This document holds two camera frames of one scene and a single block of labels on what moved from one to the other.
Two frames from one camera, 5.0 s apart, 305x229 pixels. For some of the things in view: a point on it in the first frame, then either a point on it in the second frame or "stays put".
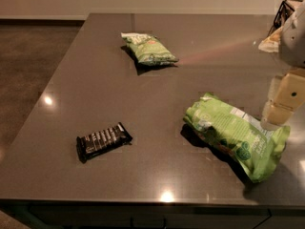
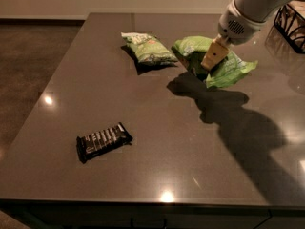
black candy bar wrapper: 102,140 stays put
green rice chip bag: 256,147 → 229,71
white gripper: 294,41 → 238,29
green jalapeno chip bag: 148,49 stays put
